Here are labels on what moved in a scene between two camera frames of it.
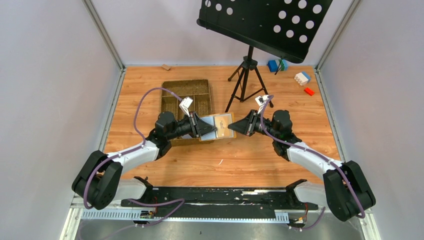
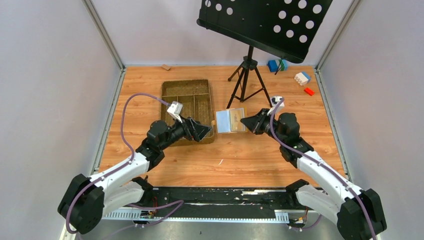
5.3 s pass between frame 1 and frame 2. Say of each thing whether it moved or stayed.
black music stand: stayed
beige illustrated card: moved
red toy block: stayed
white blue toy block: stayed
